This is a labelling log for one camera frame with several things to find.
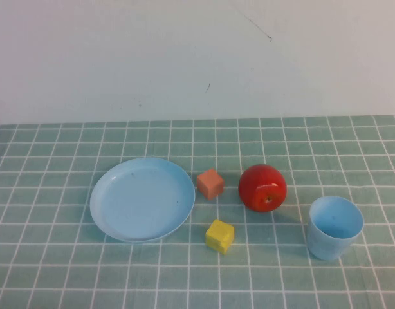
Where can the light blue plastic cup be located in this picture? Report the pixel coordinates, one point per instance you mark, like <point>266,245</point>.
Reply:
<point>326,248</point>

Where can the light blue plastic plate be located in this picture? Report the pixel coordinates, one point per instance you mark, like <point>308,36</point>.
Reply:
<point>139,202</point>

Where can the orange cube block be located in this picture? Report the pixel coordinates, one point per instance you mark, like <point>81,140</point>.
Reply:
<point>210,185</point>

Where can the red apple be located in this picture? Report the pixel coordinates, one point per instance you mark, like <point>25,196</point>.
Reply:
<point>258,183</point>

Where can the yellow cube block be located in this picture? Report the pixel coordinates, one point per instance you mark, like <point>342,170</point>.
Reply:
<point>218,236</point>

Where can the green checkered tablecloth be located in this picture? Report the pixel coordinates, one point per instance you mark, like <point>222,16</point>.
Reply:
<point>56,273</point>

